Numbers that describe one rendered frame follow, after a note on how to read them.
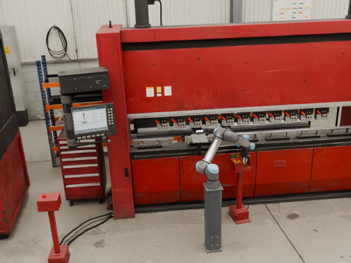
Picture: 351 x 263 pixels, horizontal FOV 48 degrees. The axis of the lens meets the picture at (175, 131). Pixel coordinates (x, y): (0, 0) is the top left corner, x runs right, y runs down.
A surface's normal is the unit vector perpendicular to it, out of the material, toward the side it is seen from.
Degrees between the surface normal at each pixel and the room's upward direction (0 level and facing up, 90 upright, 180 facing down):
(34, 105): 90
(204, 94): 90
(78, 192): 90
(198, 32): 90
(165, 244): 0
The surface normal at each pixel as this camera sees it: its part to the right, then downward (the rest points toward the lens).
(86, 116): 0.32, 0.32
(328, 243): -0.04, -0.93
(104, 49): 0.08, 0.36
